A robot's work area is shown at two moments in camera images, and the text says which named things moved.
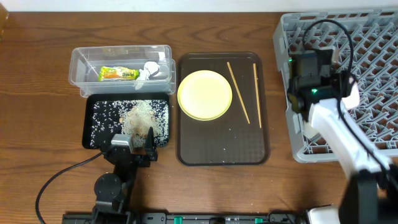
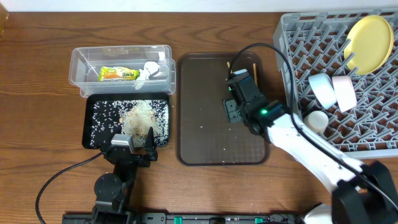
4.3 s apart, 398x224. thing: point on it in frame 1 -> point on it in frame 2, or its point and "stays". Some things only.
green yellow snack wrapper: [118, 73] stays
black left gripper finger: [150, 147] stays
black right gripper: [296, 101] -> [241, 86]
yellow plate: [204, 95] -> [371, 41]
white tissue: [150, 68] stays
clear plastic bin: [86, 60] stays
